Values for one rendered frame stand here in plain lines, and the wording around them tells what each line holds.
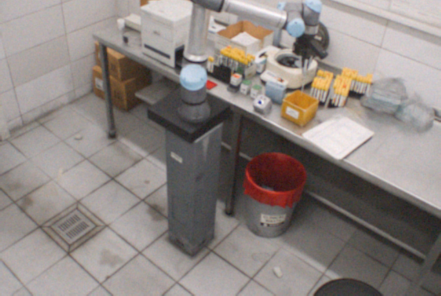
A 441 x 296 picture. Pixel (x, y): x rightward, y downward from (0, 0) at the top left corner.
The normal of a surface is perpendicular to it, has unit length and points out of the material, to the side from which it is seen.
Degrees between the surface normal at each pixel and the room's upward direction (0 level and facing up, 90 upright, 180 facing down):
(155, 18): 89
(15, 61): 90
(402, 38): 90
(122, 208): 0
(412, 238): 0
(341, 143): 1
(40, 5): 90
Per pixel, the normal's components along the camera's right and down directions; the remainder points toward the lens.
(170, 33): -0.64, 0.44
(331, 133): 0.05, -0.79
